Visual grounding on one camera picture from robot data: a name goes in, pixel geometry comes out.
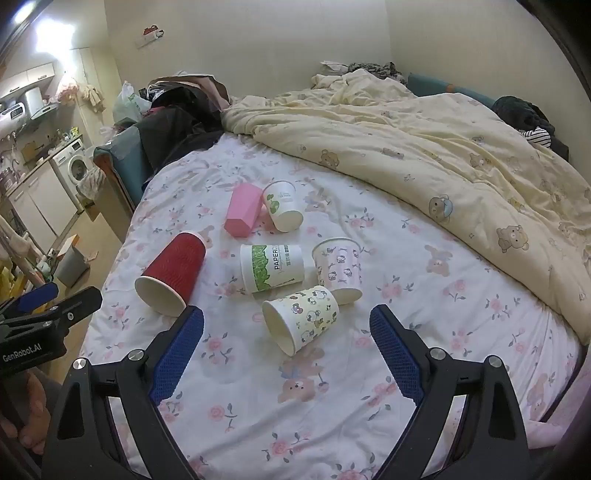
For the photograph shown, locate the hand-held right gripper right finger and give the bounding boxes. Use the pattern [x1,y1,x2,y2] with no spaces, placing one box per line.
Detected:
[368,304,532,480]

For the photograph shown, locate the yellow bear print duvet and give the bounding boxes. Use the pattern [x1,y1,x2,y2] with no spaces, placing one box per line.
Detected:
[222,69,591,347]

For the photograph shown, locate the white wall cabinets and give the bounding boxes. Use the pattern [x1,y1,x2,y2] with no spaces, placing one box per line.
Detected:
[0,62,56,100]

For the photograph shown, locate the hanging beige towel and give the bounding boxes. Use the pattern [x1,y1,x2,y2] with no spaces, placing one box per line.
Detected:
[83,83,106,114]

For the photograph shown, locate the person's left hand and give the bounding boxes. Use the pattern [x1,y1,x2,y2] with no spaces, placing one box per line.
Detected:
[0,371,63,455]

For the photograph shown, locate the pink blanket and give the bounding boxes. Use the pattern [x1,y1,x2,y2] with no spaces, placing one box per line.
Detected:
[526,383,591,450]

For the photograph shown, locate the dark patterned cloth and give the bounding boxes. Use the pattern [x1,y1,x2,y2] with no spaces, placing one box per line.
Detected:
[346,61,409,86]

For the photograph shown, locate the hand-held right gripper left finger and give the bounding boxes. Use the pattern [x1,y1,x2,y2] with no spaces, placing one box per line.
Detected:
[41,305,206,480]

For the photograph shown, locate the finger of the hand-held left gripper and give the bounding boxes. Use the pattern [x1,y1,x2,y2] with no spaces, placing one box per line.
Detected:
[0,286,103,340]
[0,281,60,322]

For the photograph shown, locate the black clothes heap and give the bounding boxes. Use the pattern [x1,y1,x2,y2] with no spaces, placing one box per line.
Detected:
[492,95,571,160]

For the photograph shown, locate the yellow cartoon paper cup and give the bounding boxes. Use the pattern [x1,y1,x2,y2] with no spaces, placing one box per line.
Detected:
[262,285,341,357]

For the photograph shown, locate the dark clothing pile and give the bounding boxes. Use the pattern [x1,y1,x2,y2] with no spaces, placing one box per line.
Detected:
[134,76,232,171]

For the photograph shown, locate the white water heater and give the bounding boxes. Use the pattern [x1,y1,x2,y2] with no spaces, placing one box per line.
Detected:
[0,102,28,125]

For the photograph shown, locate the white green label paper cup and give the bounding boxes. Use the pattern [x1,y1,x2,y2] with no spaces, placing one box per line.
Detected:
[239,243,305,294]

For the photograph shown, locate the grey waste bin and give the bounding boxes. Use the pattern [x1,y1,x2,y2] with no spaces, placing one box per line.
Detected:
[55,244,90,288]

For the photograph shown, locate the white plastic bag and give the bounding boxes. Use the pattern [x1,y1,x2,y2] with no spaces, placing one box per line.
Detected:
[112,80,153,123]

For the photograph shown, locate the white mesh laundry bag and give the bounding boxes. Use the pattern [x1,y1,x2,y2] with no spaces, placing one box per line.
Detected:
[76,166,109,201]

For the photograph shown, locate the teal bed frame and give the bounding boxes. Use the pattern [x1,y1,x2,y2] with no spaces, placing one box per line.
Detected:
[92,124,144,243]

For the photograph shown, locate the red ribbed paper cup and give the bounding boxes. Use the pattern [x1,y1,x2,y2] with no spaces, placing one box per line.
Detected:
[134,231,207,317]

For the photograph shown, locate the white green leaf paper cup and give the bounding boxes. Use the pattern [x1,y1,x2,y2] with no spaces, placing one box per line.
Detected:
[262,180,304,233]

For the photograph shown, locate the pink cartoon paper cup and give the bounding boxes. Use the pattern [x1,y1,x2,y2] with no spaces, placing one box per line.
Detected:
[312,237,363,305]

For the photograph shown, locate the floral bed sheet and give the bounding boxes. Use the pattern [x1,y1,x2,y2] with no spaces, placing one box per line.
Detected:
[81,131,583,480]

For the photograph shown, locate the plain pink cup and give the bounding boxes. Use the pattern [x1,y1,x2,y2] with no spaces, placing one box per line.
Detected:
[224,184,262,238]

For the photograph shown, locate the range hood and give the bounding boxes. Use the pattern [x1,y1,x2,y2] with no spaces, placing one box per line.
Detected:
[23,88,61,121]

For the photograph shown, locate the striped cloth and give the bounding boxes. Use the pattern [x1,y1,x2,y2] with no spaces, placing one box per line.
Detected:
[519,127,552,148]

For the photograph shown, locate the white kitchen base cabinet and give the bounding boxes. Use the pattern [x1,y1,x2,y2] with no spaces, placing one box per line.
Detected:
[7,161,77,252]

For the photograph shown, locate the red wall ornament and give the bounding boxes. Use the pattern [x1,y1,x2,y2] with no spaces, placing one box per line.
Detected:
[136,25,165,47]

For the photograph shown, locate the white washing machine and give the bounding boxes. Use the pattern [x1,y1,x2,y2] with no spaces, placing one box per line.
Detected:
[51,141,90,213]

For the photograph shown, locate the hanging pink cloth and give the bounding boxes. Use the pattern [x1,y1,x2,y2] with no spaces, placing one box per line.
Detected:
[55,76,79,102]

